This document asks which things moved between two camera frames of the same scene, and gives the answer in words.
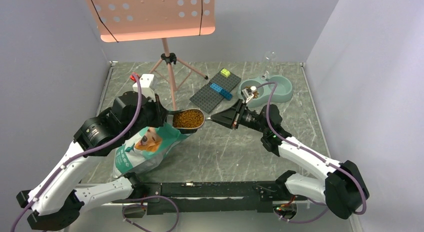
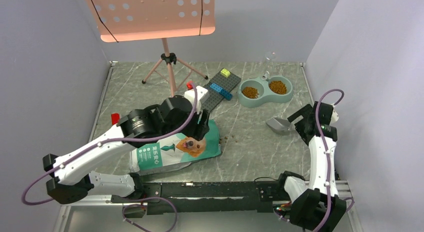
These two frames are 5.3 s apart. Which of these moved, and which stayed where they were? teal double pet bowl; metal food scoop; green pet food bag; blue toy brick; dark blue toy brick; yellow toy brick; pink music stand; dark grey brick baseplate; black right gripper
Moved: black right gripper; metal food scoop; green pet food bag
Stayed: yellow toy brick; teal double pet bowl; dark grey brick baseplate; blue toy brick; dark blue toy brick; pink music stand
